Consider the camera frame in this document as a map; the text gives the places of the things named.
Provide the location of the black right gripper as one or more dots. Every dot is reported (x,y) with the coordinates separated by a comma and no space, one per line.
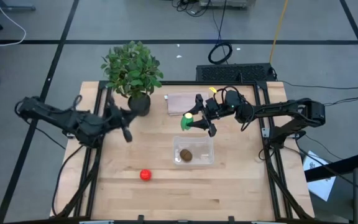
(214,109)

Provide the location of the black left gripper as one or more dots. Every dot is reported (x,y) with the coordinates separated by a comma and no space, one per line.
(113,116)

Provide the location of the brown toy kiwi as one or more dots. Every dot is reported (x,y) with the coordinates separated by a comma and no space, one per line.
(186,155)

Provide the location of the red toy tomato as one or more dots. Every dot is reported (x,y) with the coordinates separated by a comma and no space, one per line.
(145,175)

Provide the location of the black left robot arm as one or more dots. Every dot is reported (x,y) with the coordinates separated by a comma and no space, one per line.
(57,116)

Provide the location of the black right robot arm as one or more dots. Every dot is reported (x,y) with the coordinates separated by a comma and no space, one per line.
(284,109)

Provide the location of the clear plastic tupperware container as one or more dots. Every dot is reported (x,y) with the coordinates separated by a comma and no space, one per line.
(200,146)

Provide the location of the black plant pot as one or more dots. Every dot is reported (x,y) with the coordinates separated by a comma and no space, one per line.
(139,105)

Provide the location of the yellow tag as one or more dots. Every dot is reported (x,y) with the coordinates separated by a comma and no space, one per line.
(213,90)

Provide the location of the beige folded cloth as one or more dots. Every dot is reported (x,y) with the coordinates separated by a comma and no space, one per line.
(179,102)

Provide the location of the black keyboard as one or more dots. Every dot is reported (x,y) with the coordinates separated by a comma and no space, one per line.
(235,73)

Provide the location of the green leafy plant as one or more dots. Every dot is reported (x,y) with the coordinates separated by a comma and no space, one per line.
(132,68)

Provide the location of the grey equipment box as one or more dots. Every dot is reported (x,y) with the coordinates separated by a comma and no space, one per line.
(225,3)

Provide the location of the white paper sheet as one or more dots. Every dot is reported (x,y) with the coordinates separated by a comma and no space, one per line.
(320,186)

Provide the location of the grey stand base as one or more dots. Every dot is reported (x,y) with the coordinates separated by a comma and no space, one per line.
(11,7)

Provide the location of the black metal table frame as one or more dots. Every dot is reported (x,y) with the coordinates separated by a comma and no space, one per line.
(179,83)

